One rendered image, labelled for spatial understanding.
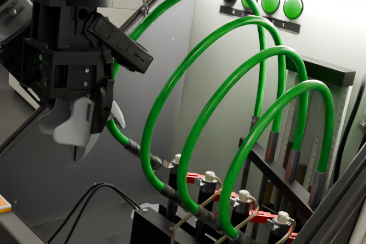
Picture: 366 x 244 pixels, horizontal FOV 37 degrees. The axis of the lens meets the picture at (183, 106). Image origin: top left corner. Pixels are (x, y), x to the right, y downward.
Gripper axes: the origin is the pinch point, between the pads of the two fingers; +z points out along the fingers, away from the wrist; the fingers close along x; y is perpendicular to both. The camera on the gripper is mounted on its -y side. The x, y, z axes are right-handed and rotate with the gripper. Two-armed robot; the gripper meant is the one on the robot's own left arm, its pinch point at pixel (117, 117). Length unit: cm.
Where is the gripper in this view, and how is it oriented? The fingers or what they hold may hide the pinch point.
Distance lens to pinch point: 86.7
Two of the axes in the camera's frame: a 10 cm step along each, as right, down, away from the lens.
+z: 5.7, 7.1, 4.1
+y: -6.5, 7.0, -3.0
